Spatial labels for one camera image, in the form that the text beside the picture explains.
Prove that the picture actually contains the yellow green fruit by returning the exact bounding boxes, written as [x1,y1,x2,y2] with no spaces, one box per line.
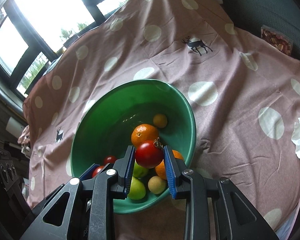
[128,177,146,200]

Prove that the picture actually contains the green lime fruit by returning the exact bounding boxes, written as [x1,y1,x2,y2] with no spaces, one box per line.
[133,162,148,178]

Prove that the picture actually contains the tan round fruit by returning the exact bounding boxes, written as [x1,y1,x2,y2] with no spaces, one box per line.
[153,113,167,128]
[148,176,167,194]

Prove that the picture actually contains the green plastic bowl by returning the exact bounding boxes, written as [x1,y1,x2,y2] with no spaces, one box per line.
[70,78,197,215]

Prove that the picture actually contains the red cherry tomato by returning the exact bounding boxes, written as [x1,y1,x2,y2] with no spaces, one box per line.
[135,138,164,169]

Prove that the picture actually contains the orange mandarin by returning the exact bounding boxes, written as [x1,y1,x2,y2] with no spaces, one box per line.
[131,124,159,148]
[155,150,184,180]

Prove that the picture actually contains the pink crumpled cloth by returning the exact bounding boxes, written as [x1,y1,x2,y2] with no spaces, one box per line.
[18,126,32,159]

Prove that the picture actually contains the pink polka dot cloth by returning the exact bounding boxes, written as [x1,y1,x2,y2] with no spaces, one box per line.
[23,0,300,237]

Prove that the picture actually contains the snack packet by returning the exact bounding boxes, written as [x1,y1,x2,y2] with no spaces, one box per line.
[261,25,293,56]

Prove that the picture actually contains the window frame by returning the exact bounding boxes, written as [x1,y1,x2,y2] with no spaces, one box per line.
[0,0,127,114]

